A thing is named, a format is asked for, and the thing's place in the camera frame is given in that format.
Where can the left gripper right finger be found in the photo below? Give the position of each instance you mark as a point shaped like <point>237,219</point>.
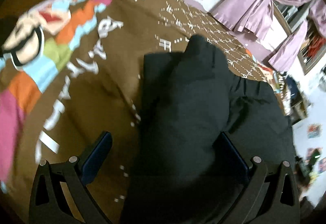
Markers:
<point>266,197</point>

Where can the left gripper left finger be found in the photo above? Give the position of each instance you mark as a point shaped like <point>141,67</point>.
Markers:
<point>47,201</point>

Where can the black jacket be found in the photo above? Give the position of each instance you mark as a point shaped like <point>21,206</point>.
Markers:
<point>189,98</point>

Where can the wooden side desk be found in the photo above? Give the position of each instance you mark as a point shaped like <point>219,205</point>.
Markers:
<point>298,101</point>

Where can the colourful cartoon bed blanket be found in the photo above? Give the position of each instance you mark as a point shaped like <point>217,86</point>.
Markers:
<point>73,68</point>

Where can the red hanging garment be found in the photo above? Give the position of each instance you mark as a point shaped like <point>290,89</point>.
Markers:
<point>316,43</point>

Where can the right pink curtain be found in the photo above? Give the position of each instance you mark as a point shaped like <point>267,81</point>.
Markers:
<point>284,57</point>

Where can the brown wooden window frame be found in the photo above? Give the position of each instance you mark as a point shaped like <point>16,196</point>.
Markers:
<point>290,18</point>

